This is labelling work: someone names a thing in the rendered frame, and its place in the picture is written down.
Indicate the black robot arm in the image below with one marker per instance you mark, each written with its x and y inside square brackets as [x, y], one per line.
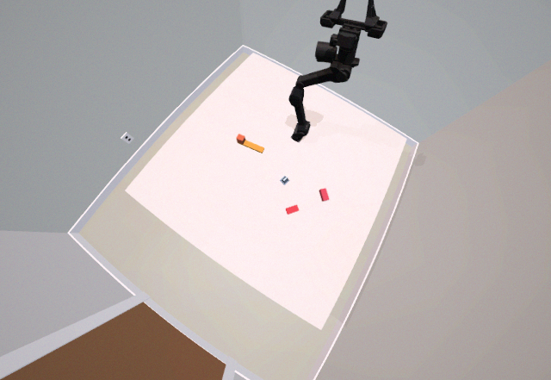
[339, 71]

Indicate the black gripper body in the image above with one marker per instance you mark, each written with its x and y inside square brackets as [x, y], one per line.
[352, 27]

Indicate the orange bar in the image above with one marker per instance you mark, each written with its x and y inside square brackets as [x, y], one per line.
[242, 141]

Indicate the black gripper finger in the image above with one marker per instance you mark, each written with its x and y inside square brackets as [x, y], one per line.
[336, 13]
[371, 18]

